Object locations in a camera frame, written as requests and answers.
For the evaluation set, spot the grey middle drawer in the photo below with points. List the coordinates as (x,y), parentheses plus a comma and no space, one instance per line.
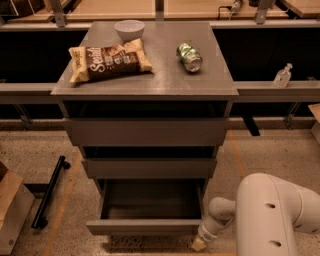
(149,168)

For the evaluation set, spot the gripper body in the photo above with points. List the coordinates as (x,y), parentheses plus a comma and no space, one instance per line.
(204,234)

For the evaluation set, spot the clear sanitizer bottle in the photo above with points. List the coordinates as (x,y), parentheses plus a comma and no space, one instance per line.
(283,76)

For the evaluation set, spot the white bowl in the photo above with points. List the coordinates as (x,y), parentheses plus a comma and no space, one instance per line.
(129,30)

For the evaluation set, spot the green soda can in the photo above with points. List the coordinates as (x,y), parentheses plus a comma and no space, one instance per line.
(189,57)

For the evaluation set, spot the grey drawer cabinet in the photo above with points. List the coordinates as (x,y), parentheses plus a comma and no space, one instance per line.
(168,91)

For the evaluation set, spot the cardboard box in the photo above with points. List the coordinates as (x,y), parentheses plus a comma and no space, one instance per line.
(15,203)

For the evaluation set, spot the grey top drawer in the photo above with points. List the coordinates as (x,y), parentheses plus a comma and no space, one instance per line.
(146,132)

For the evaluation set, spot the black metal bar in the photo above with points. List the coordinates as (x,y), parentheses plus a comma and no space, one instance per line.
(40,221)

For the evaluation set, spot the grey bottom drawer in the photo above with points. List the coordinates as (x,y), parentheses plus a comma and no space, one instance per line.
(148,207)

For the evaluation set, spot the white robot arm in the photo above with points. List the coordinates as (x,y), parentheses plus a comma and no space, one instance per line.
(268,212)

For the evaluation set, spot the brown chip bag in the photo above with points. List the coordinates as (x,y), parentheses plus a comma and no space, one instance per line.
(97,63)

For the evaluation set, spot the grey drawer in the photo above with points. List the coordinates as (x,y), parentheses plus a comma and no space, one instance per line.
(148,207)
(149,168)
(146,132)

